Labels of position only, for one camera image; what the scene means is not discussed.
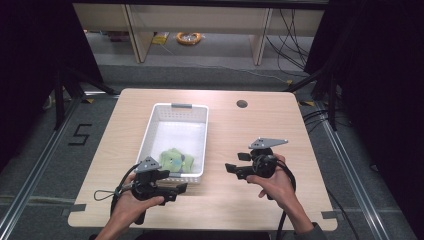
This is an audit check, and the hand-held gripper cable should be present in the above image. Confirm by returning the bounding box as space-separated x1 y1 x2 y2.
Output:
266 156 298 240
93 162 148 226

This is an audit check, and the bundle of black cables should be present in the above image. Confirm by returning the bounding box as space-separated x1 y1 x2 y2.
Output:
265 8 312 78

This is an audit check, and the aluminium floor rail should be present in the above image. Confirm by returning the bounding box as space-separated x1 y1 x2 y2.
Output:
0 96 84 240
316 101 391 240

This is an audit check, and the person's right hand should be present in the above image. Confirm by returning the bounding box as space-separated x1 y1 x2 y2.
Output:
245 153 298 211

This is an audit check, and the left hand-held gripper cable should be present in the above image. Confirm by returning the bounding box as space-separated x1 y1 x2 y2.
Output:
93 162 148 226

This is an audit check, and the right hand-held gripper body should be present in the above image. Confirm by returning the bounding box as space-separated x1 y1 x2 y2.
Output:
234 137 290 180

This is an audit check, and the white plastic basket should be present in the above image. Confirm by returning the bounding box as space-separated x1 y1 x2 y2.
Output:
133 102 210 185

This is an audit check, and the person's left hand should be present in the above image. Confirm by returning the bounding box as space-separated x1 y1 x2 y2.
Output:
114 172 166 226

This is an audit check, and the right hand-held gripper cable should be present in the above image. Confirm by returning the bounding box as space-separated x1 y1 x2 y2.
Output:
266 156 298 240

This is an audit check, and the thin white floor cable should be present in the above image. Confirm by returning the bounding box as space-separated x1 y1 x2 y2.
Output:
157 42 292 84

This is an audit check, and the black curtain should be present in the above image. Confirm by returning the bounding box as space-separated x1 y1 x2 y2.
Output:
0 0 105 171
304 0 424 238

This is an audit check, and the yellow cable coil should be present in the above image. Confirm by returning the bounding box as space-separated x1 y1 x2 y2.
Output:
175 31 203 46

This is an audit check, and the black metal stand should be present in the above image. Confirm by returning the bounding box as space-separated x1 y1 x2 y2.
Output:
53 65 118 130
283 65 338 132

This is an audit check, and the yellow packet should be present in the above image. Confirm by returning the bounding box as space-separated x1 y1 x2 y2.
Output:
151 32 170 46

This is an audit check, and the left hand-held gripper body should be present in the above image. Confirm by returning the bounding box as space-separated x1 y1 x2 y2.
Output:
130 155 179 203

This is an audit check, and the beige wooden shelf unit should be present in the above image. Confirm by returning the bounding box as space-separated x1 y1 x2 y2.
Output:
71 3 326 66

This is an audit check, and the green patterned sock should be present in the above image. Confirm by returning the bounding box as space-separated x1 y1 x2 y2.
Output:
158 147 186 174

